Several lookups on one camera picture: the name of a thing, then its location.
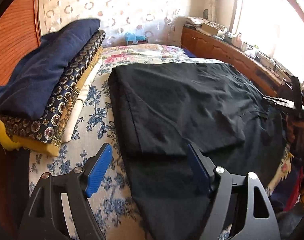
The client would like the black garment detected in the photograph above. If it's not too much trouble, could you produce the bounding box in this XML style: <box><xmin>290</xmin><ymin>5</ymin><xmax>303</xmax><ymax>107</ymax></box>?
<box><xmin>108</xmin><ymin>62</ymin><xmax>285</xmax><ymax>239</ymax></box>

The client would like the pink floral blanket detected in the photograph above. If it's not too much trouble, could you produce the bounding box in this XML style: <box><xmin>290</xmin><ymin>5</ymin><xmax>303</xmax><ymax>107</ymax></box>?
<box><xmin>100</xmin><ymin>43</ymin><xmax>190</xmax><ymax>65</ymax></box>

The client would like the cardboard box on cabinet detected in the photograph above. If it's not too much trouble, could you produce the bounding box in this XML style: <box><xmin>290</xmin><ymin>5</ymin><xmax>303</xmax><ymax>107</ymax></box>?
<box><xmin>201</xmin><ymin>22</ymin><xmax>228</xmax><ymax>36</ymax></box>

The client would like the blue toy on nightstand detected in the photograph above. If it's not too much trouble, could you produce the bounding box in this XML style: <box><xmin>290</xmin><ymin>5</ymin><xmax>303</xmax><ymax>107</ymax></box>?
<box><xmin>124</xmin><ymin>33</ymin><xmax>148</xmax><ymax>45</ymax></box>

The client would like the folded navy blue cloth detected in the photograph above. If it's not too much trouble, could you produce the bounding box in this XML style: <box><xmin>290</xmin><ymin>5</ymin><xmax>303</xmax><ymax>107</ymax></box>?
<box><xmin>0</xmin><ymin>18</ymin><xmax>100</xmax><ymax>120</ymax></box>

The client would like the pink bottle on cabinet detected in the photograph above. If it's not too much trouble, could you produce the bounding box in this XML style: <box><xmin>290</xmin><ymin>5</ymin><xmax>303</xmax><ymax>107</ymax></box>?
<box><xmin>232</xmin><ymin>33</ymin><xmax>243</xmax><ymax>49</ymax></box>

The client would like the white folded cloth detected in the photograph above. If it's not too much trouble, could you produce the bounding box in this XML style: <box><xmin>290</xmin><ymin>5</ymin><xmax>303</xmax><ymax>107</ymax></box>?
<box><xmin>61</xmin><ymin>59</ymin><xmax>102</xmax><ymax>143</ymax></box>

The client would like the blue floral bed sheet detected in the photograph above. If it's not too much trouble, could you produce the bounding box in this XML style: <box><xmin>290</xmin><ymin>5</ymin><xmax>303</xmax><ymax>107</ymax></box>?
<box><xmin>18</xmin><ymin>59</ymin><xmax>233</xmax><ymax>239</ymax></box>

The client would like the yellow folded cloth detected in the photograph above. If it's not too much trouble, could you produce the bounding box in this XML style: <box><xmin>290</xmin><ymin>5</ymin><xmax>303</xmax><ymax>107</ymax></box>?
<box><xmin>0</xmin><ymin>45</ymin><xmax>104</xmax><ymax>158</ymax></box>

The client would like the person's right hand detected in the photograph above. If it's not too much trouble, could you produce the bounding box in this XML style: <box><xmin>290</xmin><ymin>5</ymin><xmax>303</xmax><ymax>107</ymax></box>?
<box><xmin>286</xmin><ymin>116</ymin><xmax>304</xmax><ymax>151</ymax></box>

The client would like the window with wooden frame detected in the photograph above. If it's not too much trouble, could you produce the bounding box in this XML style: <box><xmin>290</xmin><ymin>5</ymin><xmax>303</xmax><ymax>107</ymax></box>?
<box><xmin>233</xmin><ymin>0</ymin><xmax>304</xmax><ymax>82</ymax></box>

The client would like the navy circle-patterned folded cloth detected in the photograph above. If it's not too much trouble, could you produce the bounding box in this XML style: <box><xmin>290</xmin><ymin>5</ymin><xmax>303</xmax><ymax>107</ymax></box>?
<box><xmin>1</xmin><ymin>29</ymin><xmax>106</xmax><ymax>144</ymax></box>

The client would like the wooden low cabinet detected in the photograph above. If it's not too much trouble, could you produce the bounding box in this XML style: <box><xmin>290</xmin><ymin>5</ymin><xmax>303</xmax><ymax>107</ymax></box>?
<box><xmin>181</xmin><ymin>27</ymin><xmax>281</xmax><ymax>96</ymax></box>

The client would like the circle-patterned sheer curtain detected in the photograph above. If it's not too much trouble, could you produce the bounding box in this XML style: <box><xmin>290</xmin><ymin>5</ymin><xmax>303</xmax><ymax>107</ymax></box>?
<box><xmin>38</xmin><ymin>0</ymin><xmax>189</xmax><ymax>47</ymax></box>

